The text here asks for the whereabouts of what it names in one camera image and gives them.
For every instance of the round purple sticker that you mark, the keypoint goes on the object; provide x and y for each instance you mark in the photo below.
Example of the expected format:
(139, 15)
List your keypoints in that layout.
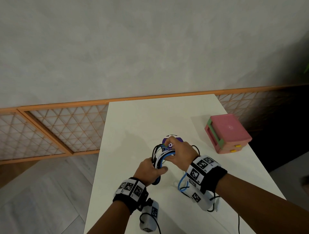
(179, 138)

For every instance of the person's left hand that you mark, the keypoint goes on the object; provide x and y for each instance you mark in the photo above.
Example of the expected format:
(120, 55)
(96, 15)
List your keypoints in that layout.
(147, 171)

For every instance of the pink box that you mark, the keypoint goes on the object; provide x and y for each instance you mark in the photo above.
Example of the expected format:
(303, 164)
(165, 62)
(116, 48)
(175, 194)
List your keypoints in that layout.
(229, 127)

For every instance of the black marker wristband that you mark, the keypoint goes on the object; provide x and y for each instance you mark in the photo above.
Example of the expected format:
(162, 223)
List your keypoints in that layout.
(131, 192)
(207, 173)

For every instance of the person's right forearm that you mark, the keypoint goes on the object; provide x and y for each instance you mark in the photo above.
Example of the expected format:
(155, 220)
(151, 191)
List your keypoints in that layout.
(260, 205)

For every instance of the green plant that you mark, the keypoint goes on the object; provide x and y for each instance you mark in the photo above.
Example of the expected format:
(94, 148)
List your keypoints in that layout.
(306, 68)

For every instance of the person's left forearm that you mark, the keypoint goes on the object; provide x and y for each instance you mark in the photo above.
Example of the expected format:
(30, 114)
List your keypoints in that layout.
(108, 219)

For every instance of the person's right hand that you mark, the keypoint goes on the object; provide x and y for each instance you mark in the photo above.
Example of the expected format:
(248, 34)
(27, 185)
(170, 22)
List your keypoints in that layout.
(183, 154)

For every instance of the white table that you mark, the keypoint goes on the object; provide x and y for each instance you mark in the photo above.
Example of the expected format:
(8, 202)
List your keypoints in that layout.
(144, 115)

